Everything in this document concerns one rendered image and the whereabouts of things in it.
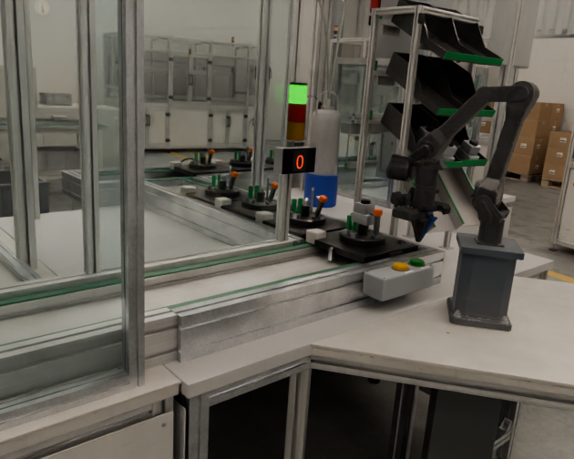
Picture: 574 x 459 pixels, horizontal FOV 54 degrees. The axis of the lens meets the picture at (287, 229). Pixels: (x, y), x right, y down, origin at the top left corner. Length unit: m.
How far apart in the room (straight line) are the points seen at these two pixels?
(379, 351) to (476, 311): 0.31
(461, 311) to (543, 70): 10.11
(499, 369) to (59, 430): 0.86
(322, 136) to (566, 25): 9.11
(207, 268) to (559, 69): 10.18
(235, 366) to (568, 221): 4.99
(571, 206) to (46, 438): 5.32
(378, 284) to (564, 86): 9.93
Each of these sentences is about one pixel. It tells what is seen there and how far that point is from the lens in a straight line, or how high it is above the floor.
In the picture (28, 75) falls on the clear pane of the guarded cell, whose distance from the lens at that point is 0.90.
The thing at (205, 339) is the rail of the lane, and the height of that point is 0.90.
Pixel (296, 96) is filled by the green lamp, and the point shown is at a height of 1.38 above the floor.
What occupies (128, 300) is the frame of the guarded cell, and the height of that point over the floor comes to 1.03.
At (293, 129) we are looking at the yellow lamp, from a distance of 1.56.
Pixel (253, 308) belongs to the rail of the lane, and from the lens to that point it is 1.23.
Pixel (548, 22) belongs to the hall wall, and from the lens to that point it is 11.56.
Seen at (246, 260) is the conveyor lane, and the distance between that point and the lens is 1.53.
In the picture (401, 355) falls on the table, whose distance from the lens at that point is 1.27.
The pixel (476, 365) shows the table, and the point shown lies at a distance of 1.29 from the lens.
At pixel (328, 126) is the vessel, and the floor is 1.24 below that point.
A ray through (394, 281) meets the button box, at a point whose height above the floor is 0.95.
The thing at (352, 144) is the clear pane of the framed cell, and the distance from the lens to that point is 2.88.
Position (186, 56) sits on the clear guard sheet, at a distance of 1.41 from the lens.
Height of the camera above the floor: 1.42
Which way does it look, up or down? 15 degrees down
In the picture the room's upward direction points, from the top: 4 degrees clockwise
